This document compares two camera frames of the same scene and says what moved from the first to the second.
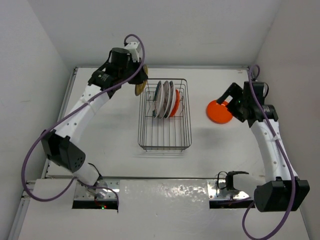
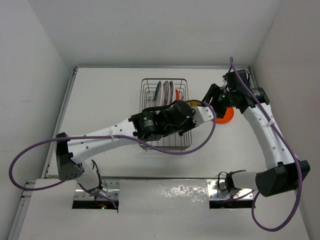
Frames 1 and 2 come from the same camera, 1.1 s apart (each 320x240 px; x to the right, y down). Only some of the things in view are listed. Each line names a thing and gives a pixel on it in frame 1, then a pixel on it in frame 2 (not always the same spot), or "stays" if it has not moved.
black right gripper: [235, 91] → [219, 112]
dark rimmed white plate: [173, 95] stays
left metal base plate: [104, 188] stays
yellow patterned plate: [139, 87] → [193, 103]
